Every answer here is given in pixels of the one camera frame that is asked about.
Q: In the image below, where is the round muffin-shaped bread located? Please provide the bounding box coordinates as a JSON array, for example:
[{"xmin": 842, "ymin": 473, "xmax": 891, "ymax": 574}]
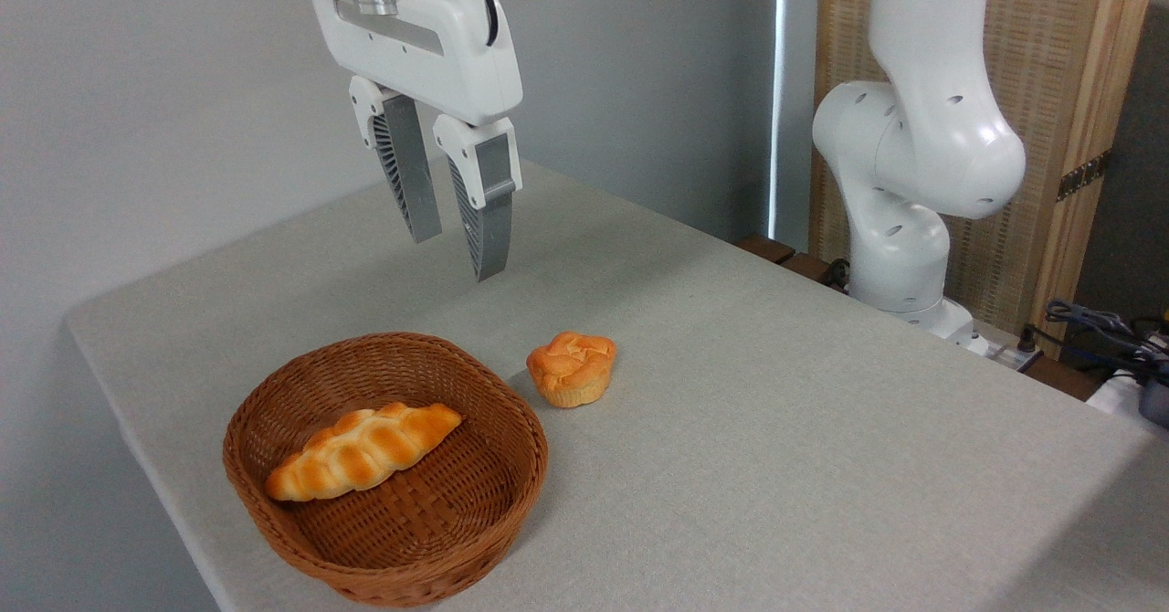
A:
[{"xmin": 526, "ymin": 331, "xmax": 617, "ymax": 409}]

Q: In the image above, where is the dark metal screen hinge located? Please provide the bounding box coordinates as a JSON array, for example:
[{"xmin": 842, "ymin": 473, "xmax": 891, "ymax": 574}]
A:
[{"xmin": 1057, "ymin": 148, "xmax": 1113, "ymax": 202}]

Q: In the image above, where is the brown wooden robot stand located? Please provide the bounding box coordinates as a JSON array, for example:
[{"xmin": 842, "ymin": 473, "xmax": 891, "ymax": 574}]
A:
[{"xmin": 735, "ymin": 233, "xmax": 1106, "ymax": 403}]

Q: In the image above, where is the white box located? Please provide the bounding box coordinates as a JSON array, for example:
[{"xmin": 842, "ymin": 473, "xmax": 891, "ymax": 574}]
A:
[{"xmin": 1085, "ymin": 370, "xmax": 1169, "ymax": 439}]

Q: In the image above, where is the grey tablecloth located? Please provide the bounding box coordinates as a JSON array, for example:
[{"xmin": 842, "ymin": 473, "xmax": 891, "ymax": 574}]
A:
[{"xmin": 64, "ymin": 157, "xmax": 1169, "ymax": 612}]

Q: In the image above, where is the dark tangled cable bundle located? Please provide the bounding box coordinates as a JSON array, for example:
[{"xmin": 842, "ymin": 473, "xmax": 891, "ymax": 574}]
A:
[{"xmin": 1044, "ymin": 299, "xmax": 1169, "ymax": 385}]

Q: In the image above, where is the dark grey box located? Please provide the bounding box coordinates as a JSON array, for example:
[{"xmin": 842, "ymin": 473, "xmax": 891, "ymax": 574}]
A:
[{"xmin": 1139, "ymin": 379, "xmax": 1169, "ymax": 428}]

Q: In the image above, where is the long braided bread loaf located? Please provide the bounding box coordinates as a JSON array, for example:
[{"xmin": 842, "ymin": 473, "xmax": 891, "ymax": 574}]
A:
[{"xmin": 266, "ymin": 402, "xmax": 463, "ymax": 502}]

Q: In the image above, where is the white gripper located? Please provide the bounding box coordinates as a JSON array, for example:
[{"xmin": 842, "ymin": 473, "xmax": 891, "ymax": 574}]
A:
[{"xmin": 308, "ymin": 0, "xmax": 524, "ymax": 282}]

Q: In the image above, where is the brown wicker basket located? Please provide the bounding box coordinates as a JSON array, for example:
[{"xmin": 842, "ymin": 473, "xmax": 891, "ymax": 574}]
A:
[{"xmin": 223, "ymin": 332, "xmax": 550, "ymax": 607}]

